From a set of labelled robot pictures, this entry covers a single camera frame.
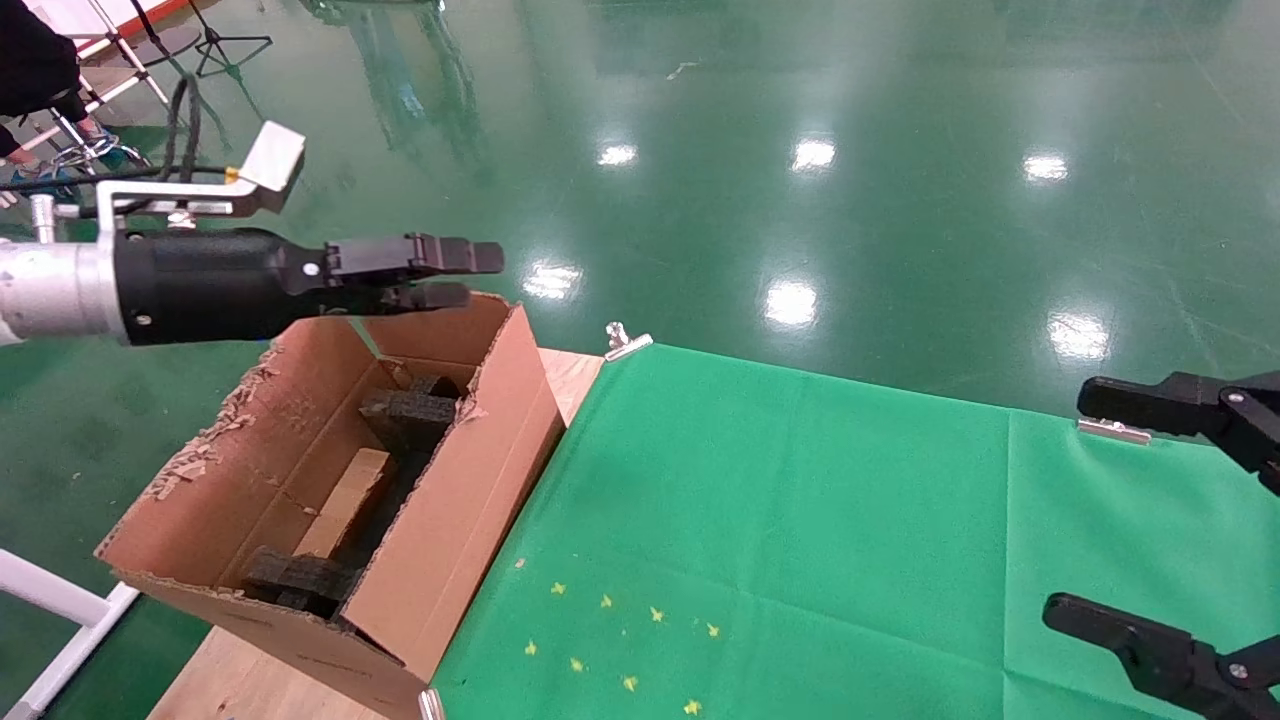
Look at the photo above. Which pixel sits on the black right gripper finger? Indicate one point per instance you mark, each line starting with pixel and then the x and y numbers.
pixel 1160 655
pixel 1180 405

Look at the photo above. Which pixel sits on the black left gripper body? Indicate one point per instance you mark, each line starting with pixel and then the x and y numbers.
pixel 210 285

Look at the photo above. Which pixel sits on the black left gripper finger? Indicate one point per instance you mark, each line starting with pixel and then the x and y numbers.
pixel 410 296
pixel 420 256

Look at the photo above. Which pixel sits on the small brown cardboard box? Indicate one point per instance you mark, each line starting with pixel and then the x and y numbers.
pixel 345 500

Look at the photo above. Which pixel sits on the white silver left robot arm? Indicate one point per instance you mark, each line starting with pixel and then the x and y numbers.
pixel 55 290

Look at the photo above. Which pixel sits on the large open cardboard carton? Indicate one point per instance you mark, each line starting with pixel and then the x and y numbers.
pixel 450 520

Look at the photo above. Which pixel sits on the blue shoe cover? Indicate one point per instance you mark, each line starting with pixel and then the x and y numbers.
pixel 40 172
pixel 112 155

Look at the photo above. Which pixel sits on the chrome wheeled stool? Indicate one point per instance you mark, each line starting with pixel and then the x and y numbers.
pixel 85 150

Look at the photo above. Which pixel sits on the white stand legs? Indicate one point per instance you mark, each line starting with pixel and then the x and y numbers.
pixel 130 65

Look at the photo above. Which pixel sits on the black tripod stand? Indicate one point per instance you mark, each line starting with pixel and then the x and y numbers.
pixel 225 45

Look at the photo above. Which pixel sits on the black round base stand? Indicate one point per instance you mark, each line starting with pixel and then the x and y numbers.
pixel 165 40

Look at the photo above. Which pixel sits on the person in black clothing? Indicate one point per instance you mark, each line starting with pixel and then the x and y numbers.
pixel 35 60

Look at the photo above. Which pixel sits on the green cloth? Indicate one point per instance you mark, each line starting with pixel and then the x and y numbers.
pixel 850 540

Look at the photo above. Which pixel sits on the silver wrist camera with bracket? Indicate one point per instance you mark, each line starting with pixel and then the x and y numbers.
pixel 270 160

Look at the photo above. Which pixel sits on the white metal frame bar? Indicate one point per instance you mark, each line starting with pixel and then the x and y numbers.
pixel 60 610

